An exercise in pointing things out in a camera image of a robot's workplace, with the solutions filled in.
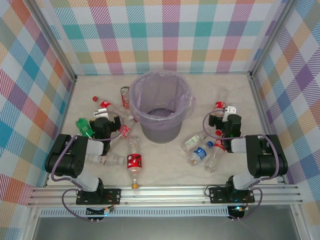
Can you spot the black yellow power connector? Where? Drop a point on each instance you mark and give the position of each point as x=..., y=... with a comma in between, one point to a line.
x=237, y=211
x=100, y=212

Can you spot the grey mesh waste bin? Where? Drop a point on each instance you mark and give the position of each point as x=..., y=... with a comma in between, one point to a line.
x=160, y=132

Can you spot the large red black label bottle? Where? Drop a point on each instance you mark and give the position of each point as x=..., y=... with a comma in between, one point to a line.
x=135, y=161

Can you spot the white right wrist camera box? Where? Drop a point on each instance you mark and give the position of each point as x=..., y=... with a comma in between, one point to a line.
x=230, y=111

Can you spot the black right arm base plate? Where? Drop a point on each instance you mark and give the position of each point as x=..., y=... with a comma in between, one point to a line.
x=218, y=195

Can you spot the aluminium front rail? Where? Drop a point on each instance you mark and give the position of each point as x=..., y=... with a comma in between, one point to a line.
x=162, y=197

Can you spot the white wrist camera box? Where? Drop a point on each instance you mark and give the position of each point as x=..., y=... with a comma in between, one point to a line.
x=230, y=111
x=100, y=113

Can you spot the purple plastic bin liner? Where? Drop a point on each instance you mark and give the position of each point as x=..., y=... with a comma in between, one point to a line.
x=185, y=105

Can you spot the clear unlabelled plastic bottle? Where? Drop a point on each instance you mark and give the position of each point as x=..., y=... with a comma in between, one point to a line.
x=128, y=115

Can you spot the clear bottle green white label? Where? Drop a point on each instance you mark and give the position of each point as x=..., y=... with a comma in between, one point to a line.
x=192, y=142

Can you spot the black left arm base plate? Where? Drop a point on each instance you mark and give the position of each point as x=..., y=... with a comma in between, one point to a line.
x=112, y=196

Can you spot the aluminium frame post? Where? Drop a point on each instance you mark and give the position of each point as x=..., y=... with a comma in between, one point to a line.
x=53, y=41
x=272, y=37

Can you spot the red label cola bottle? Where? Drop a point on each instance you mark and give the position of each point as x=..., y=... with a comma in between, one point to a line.
x=212, y=160
x=105, y=104
x=220, y=105
x=125, y=130

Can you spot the grey metal shelf panel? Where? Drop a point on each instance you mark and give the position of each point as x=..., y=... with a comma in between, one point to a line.
x=162, y=228

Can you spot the clear bottle white red label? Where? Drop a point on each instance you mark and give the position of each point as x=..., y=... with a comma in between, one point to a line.
x=112, y=160

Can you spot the blue label water bottle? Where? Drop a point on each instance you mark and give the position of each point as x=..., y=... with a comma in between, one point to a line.
x=200, y=153

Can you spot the short red label bottle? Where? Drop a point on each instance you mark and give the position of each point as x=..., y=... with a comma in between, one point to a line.
x=125, y=97

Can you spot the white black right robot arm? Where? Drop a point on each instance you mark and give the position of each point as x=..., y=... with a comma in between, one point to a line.
x=238, y=145

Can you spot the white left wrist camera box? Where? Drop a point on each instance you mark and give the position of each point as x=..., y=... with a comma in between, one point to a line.
x=100, y=113

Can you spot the green plastic bottle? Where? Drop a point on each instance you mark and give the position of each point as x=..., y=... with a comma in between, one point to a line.
x=82, y=125

